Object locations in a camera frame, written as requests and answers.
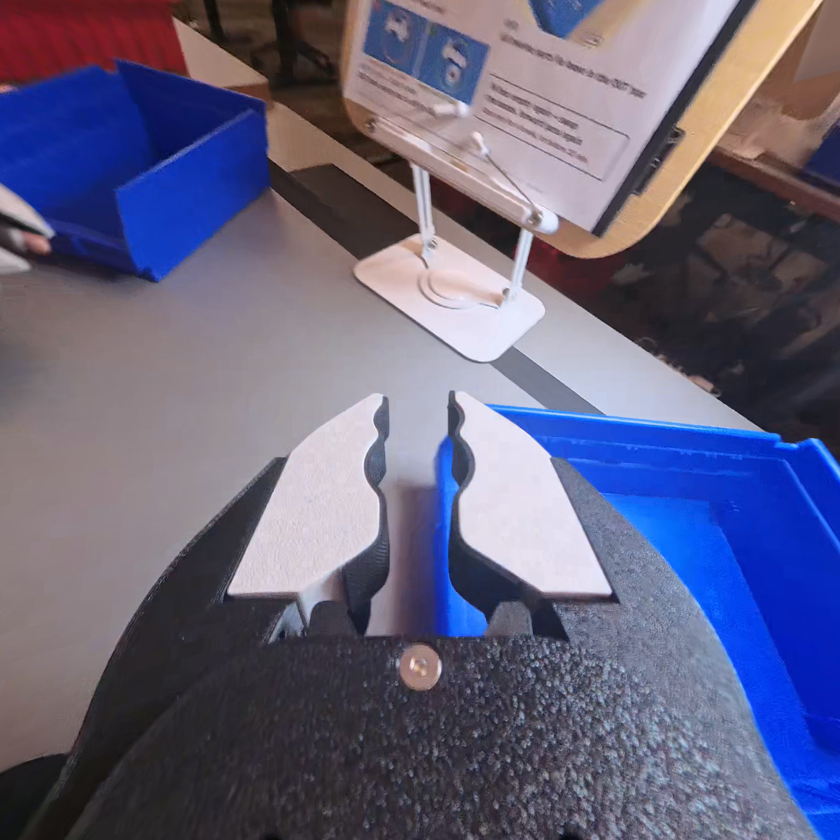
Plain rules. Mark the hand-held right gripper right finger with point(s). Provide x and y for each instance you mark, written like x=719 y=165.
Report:
x=532 y=519

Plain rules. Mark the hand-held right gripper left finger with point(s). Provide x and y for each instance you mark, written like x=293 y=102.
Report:
x=309 y=519

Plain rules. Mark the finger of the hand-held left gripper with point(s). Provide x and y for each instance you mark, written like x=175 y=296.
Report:
x=11 y=263
x=20 y=210

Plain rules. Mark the blue plastic bin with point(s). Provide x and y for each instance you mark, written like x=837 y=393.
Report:
x=827 y=155
x=197 y=171
x=735 y=551

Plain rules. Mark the red plastic bin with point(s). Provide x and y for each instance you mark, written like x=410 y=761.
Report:
x=79 y=40

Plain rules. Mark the white document stand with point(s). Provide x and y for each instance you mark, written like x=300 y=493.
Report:
x=446 y=309

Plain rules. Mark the printed instruction sheet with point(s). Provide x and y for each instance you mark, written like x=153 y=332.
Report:
x=551 y=92

